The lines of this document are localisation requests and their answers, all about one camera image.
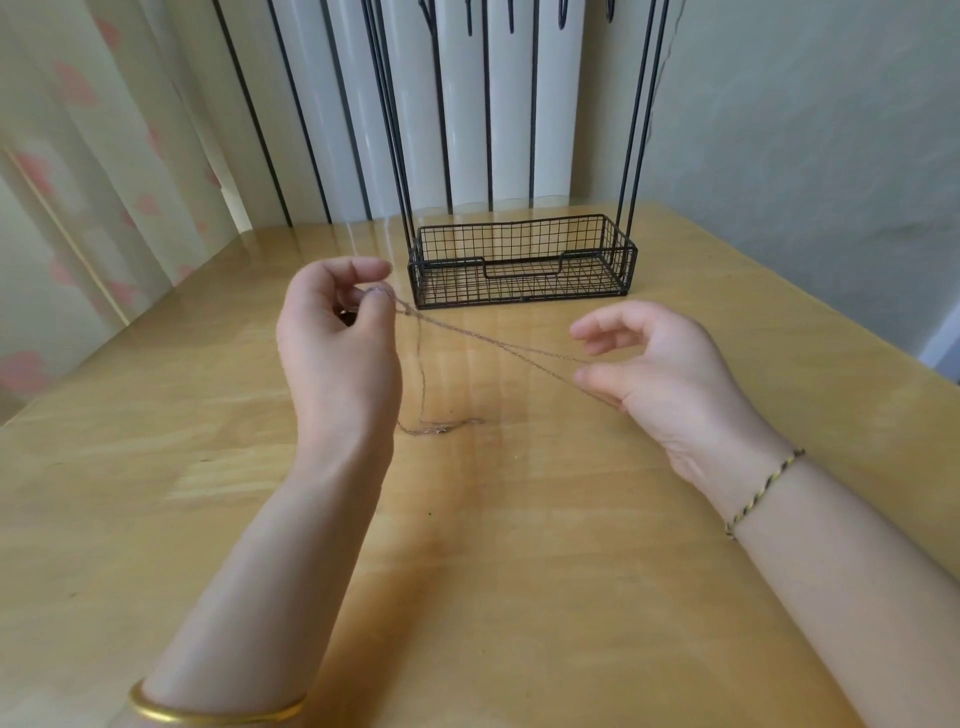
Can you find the person's left hand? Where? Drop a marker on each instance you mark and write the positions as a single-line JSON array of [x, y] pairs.
[[338, 368]]

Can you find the person's left forearm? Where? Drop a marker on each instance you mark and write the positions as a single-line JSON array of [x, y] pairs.
[[255, 593]]

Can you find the pink floral curtain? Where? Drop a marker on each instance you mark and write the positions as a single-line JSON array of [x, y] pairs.
[[90, 188]]

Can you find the person's right forearm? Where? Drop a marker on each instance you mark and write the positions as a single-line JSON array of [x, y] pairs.
[[863, 600]]

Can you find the white black-striped curtain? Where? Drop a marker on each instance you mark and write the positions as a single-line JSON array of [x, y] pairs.
[[353, 113]]

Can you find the person's right hand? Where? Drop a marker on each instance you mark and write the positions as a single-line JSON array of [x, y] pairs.
[[675, 390]]

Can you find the white door frame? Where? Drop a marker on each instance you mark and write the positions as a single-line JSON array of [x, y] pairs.
[[942, 342]]

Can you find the gold bangle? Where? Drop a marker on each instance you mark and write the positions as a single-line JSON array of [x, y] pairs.
[[210, 708]]

